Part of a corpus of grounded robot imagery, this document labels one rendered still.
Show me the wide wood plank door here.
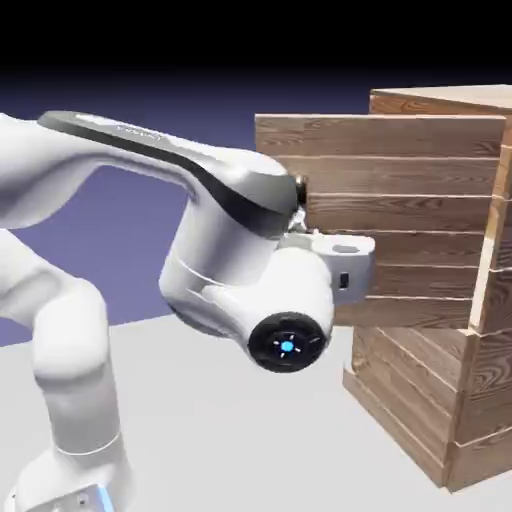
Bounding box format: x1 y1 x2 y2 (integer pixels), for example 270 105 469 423
254 112 508 332

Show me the light wood cabinet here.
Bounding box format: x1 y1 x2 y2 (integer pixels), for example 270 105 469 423
342 84 512 494

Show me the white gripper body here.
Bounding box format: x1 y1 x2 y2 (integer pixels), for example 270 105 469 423
288 207 312 236

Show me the dark metal door handle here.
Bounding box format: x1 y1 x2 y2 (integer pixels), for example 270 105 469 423
294 173 310 209

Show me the narrow wood plank door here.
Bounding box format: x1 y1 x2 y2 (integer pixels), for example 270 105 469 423
342 325 470 488

